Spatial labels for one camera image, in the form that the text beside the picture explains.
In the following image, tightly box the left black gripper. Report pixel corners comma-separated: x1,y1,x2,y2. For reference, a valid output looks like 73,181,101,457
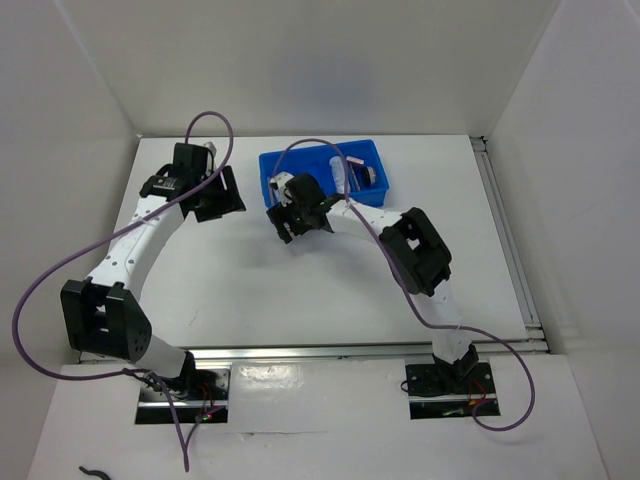
192,165,245,223

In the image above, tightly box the blue plastic compartment tray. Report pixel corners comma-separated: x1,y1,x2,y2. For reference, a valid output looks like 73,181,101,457
258,139,390,208

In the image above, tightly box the white cosmetic tube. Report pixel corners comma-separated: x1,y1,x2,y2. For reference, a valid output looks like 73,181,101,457
329,156,350,195

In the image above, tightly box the round powder compact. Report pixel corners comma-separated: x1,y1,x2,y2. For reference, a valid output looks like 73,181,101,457
361,166,380,190

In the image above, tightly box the eyeshadow palette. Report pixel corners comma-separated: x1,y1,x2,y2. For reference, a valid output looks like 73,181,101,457
349,166,362,192

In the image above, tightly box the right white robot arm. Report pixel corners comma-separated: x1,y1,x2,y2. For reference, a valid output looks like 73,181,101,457
267,172,478,392

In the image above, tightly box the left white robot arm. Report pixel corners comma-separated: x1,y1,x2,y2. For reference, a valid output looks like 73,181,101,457
60,142,245,399

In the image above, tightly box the black hook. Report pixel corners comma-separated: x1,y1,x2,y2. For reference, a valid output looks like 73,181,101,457
78,466,111,480

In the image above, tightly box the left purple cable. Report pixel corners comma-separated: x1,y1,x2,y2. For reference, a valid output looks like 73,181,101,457
10,111,235,473

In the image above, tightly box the aluminium front rail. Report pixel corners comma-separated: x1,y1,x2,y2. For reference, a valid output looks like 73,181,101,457
79,342,451,366

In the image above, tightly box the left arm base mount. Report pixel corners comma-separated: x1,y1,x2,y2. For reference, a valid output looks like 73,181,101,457
135,368,231,425

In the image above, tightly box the aluminium side rail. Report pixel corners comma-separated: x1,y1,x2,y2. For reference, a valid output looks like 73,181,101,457
469,137,551,354

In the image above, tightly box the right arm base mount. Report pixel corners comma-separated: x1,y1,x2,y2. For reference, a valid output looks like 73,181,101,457
400,362,500,420

